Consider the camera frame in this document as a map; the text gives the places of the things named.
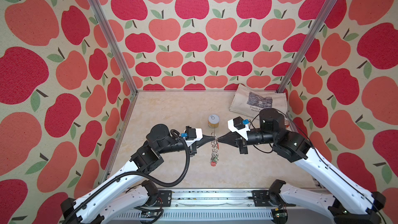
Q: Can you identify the aluminium corner post left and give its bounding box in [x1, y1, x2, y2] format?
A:
[76, 0, 138, 95]

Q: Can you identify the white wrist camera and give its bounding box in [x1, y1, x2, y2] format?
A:
[228, 116, 250, 141]
[180, 126, 203, 147]

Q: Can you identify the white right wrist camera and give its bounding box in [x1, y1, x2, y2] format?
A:
[228, 116, 250, 141]

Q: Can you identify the aluminium corner post right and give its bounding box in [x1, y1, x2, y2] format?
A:
[276, 0, 353, 93]

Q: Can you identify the aluminium corner post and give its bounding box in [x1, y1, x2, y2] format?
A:
[76, 0, 138, 95]
[276, 0, 353, 93]

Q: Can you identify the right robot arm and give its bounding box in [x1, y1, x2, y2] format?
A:
[218, 108, 386, 224]

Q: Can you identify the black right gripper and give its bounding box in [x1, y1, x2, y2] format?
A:
[216, 128, 278, 156]

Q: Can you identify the small round tin can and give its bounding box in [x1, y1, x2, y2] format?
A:
[208, 114, 220, 129]

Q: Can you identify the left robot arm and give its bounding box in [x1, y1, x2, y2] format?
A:
[61, 124, 216, 224]

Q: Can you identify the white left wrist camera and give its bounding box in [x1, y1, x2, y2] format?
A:
[180, 126, 203, 147]

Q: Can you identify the beige canvas tote bag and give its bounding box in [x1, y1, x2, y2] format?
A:
[229, 85, 288, 118]

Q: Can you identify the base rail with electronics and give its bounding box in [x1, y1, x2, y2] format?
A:
[118, 188, 299, 224]

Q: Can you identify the metal car-shaped key holder plate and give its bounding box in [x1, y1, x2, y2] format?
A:
[210, 131, 219, 167]

